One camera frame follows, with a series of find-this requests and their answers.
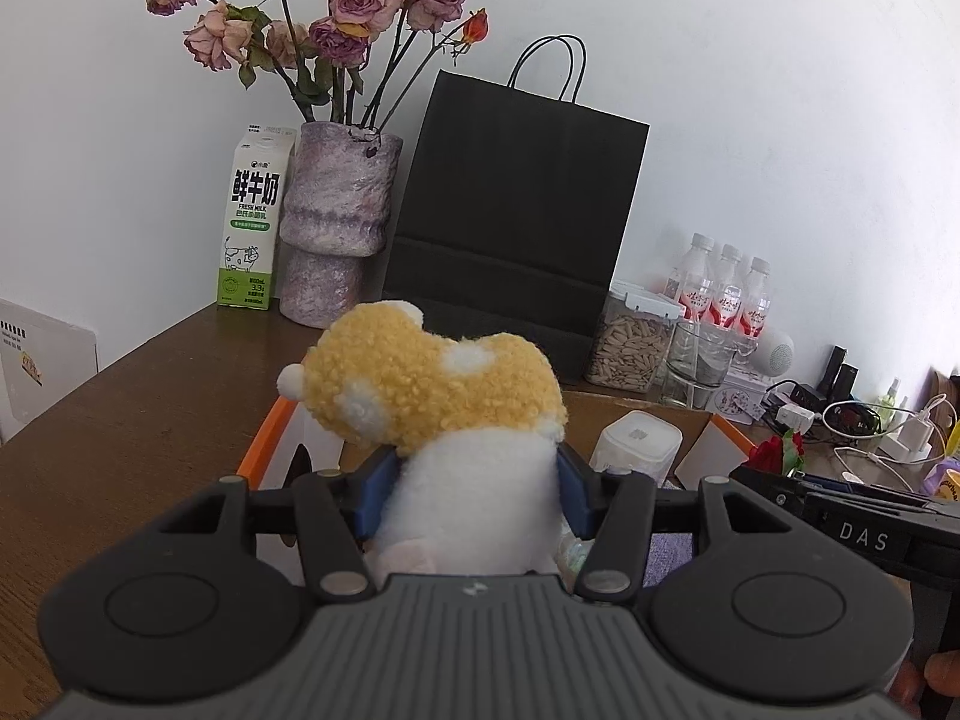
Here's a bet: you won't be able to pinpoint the black upright device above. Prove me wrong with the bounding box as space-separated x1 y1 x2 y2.
825 345 860 402

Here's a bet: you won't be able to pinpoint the black paper bag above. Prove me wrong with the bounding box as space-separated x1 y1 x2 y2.
381 35 650 383

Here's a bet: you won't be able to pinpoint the large white power adapter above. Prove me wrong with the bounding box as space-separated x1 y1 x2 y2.
877 405 935 466

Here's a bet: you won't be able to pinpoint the person's right hand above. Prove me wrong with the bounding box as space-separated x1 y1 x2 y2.
889 652 960 720

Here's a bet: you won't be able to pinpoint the translucent cotton swab box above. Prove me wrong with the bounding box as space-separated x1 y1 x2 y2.
589 410 685 492

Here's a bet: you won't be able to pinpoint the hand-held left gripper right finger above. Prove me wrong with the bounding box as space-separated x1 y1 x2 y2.
555 444 852 602

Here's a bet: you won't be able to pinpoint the white floral tin box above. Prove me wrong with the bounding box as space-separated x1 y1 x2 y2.
705 371 770 421

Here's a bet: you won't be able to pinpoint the white round robot speaker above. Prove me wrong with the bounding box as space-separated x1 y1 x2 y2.
750 330 796 376

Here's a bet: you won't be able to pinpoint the purple drawstring pouch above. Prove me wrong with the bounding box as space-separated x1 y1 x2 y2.
641 532 698 590

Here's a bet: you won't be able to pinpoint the white cable with puck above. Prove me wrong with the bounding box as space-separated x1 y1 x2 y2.
832 446 931 496

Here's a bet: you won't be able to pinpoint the clear water bottle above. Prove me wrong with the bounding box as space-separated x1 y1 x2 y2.
664 234 715 323
739 256 773 338
709 244 745 332

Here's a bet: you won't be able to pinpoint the clear seed container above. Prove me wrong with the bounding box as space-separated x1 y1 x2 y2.
583 281 685 392

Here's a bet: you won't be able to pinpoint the white green milk carton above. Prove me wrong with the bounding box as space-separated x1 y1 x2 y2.
216 127 297 310

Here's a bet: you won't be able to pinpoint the iridescent plastic bag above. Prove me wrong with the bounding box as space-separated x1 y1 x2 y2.
556 525 593 578

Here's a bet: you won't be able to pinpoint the chargers and cables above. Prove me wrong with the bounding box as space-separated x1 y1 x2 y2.
765 382 901 436

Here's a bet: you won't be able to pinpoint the clear glass cup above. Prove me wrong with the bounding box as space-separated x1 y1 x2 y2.
660 319 740 410

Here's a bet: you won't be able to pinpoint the white flat panel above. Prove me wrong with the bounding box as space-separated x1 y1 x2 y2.
0 298 100 445

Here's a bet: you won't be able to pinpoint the red artificial rose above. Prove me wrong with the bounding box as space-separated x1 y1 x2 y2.
746 431 807 477

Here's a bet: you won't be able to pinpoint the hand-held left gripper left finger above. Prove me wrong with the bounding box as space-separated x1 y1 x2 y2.
97 448 402 602

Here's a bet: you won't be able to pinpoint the red cardboard box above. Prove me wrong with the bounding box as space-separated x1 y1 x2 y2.
238 388 770 593

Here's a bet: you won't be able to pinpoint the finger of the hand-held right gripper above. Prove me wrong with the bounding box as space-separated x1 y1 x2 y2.
727 465 822 522
799 474 931 505

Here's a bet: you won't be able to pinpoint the plush sheep toy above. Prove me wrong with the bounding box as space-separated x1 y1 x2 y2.
277 300 569 586

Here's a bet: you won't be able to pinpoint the purple textured vase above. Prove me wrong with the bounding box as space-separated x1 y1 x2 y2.
279 121 404 329

